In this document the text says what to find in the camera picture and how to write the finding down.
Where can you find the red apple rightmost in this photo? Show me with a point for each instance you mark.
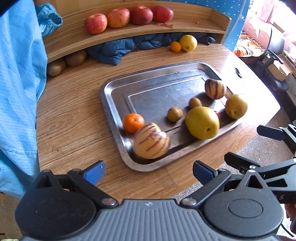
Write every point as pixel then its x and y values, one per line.
pixel 162 14

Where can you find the light blue striped garment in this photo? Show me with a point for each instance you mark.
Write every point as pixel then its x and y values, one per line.
pixel 23 75

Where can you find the small brown kiwi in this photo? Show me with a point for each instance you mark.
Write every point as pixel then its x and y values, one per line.
pixel 174 114
pixel 194 103

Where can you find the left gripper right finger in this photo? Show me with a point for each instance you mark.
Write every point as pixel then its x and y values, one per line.
pixel 213 182

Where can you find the brown kiwi under shelf right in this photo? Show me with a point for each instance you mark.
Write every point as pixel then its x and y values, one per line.
pixel 76 58

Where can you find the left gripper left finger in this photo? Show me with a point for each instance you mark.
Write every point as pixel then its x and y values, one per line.
pixel 84 181

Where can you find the small orange mandarin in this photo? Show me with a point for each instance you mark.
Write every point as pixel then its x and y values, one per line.
pixel 175 46

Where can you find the large yellow pear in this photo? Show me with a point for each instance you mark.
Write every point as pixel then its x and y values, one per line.
pixel 202 122

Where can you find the brown kiwi under shelf left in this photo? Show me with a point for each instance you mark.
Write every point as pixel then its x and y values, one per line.
pixel 54 68

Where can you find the small yellow pear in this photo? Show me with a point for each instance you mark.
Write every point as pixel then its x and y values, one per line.
pixel 236 106

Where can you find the striped pepino melon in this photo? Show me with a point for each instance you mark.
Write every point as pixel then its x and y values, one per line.
pixel 150 142
pixel 215 89

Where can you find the yellow lemon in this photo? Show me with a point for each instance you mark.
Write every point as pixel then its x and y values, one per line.
pixel 188 43

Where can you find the brown kiwi under shelf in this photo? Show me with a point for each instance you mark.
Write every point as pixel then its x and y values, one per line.
pixel 54 68
pixel 76 58

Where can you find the dark blue padded jacket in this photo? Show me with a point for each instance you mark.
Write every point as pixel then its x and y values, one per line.
pixel 112 52

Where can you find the red apple leftmost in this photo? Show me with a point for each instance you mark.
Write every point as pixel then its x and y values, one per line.
pixel 96 23

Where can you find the stainless steel tray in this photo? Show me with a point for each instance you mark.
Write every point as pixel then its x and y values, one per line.
pixel 163 96

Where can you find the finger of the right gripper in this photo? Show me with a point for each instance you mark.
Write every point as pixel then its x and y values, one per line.
pixel 269 132
pixel 239 163

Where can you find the black office chair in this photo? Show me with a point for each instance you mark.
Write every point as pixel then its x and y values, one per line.
pixel 273 67

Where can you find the curved wooden shelf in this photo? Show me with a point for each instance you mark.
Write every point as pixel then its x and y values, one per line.
pixel 72 36

